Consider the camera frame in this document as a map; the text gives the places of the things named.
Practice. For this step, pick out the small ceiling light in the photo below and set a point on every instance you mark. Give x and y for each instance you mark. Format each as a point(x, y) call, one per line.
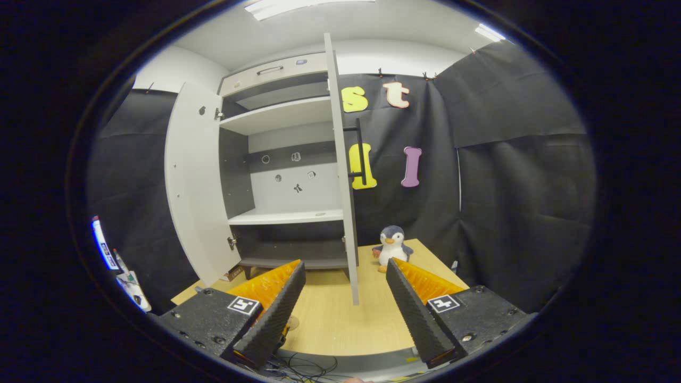
point(489, 33)

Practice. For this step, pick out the penguin plush toy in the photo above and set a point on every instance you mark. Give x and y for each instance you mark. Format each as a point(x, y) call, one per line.
point(393, 247)

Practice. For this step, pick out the white cabinet drawer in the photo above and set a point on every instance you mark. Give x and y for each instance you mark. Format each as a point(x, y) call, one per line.
point(276, 74)

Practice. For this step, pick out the computer screen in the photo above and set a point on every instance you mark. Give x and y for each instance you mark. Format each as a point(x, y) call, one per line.
point(104, 244)

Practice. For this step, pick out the white paper sheet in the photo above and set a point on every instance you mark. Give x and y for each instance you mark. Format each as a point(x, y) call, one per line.
point(135, 290)

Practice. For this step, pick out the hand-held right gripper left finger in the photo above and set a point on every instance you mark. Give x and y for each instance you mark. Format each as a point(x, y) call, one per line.
point(276, 314)

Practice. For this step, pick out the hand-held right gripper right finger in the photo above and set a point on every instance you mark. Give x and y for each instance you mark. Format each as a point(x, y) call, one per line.
point(415, 314)

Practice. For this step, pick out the long ceiling light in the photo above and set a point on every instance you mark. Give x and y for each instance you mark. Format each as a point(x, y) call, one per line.
point(303, 6)

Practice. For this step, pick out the white cabinet door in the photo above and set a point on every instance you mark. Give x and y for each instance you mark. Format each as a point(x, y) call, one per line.
point(197, 186)
point(347, 223)

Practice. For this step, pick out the white grey cabinet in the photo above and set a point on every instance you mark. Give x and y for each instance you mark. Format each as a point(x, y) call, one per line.
point(282, 114)

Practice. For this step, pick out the black backdrop cloth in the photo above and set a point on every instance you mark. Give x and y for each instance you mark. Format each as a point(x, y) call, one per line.
point(532, 213)

